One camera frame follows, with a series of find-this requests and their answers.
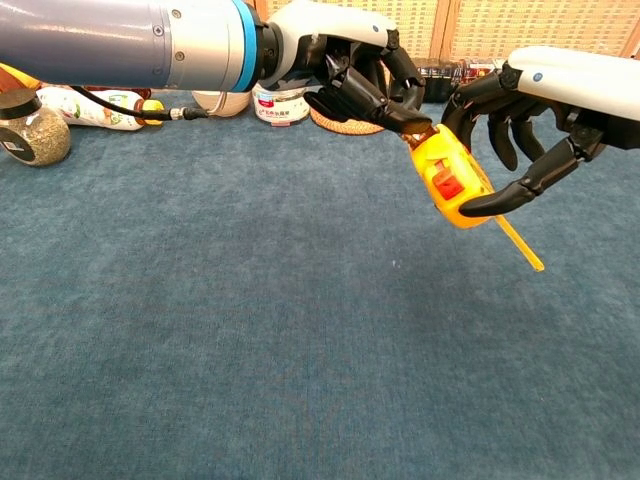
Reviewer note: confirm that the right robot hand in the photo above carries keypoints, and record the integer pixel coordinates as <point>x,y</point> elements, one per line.
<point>575,77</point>

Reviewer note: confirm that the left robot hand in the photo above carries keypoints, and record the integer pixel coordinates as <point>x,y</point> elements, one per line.
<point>340,27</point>

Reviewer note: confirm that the yellow tape measure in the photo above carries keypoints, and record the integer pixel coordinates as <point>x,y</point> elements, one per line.
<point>450,165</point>

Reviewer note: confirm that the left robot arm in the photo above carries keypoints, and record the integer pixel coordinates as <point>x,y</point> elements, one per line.
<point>100,42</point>

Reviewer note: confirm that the woven bamboo folding screen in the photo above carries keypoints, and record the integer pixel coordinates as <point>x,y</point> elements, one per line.
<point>500,25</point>

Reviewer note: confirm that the clear round plastic container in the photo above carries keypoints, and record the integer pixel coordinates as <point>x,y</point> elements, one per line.
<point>280,107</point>

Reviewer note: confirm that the round woven rattan coaster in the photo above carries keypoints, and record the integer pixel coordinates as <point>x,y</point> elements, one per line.
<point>345,127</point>

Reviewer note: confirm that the dark tea plastic bottle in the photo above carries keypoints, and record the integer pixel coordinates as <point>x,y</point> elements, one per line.
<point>440,80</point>

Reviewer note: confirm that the cream ceramic bowl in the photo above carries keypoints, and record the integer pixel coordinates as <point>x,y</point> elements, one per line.
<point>230,105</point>

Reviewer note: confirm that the amber sauce bottle red label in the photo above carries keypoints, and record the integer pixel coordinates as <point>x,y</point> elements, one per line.
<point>137,94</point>

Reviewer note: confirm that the white drink bottle yellow cap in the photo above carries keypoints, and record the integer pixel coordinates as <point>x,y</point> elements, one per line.
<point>65,107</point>

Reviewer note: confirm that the blue table cloth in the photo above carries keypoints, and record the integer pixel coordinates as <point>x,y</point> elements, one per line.
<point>250,300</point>

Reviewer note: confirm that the glass spice jar black lid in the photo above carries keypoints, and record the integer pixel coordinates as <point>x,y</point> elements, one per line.
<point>40,135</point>

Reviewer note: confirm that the yellow brown plush toy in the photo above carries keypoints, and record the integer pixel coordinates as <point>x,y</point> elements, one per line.
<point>15,80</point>

